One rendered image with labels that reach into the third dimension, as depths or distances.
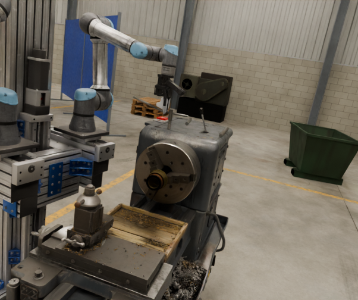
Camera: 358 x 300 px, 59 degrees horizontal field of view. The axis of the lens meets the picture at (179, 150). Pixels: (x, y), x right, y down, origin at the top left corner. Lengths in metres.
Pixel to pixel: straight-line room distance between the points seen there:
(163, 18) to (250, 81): 3.90
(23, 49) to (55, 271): 1.07
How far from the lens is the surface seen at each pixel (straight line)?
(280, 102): 11.36
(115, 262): 1.10
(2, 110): 1.52
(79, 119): 1.85
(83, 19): 1.87
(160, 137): 1.71
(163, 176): 1.46
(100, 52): 1.96
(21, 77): 1.77
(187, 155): 1.51
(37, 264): 1.20
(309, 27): 11.51
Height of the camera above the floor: 1.61
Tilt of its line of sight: 15 degrees down
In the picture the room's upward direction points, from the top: 9 degrees clockwise
